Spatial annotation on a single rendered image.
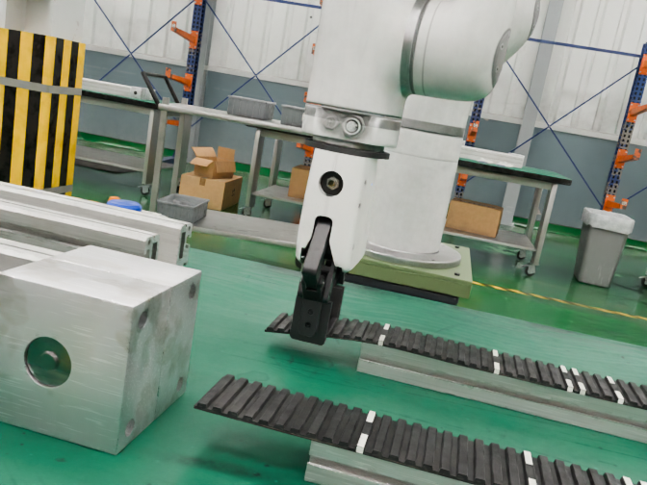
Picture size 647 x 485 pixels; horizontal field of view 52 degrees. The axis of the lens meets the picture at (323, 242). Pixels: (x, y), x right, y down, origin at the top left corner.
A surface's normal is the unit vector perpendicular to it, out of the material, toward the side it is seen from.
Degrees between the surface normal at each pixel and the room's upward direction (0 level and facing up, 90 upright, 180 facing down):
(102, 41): 90
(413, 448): 0
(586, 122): 90
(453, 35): 83
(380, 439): 0
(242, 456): 0
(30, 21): 90
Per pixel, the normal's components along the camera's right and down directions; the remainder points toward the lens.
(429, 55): -0.37, 0.34
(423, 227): 0.32, 0.26
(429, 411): 0.17, -0.96
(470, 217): -0.33, 0.13
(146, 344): 0.96, 0.21
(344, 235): -0.04, 0.15
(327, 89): -0.60, 0.06
